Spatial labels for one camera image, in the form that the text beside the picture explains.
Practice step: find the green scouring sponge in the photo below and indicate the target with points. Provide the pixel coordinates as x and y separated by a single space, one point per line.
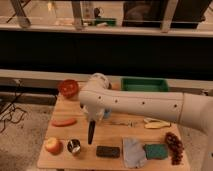
156 151

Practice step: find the small metal cup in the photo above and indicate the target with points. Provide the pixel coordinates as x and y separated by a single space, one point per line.
74 146

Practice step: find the green plastic bin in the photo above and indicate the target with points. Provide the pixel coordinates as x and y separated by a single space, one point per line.
144 84

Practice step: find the dark red grapes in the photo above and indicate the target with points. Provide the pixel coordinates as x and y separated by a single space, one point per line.
176 146

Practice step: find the red bowl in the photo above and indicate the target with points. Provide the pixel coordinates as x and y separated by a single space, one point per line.
68 88

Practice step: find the grey blue cloth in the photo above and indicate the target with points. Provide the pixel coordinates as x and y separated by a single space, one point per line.
133 153

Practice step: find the black sponge block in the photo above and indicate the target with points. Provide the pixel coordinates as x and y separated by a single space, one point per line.
108 151

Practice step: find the orange carrot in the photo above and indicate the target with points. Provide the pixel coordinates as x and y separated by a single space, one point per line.
63 123

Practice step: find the yellow banana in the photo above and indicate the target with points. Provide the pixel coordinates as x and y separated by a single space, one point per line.
151 123

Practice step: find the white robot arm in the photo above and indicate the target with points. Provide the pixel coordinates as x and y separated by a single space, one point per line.
190 110

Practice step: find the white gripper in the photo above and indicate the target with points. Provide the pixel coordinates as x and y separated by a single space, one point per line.
93 114

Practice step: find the blue plastic cup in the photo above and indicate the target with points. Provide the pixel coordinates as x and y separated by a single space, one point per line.
107 114

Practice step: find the red yellow apple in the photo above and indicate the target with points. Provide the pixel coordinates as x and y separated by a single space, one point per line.
53 145

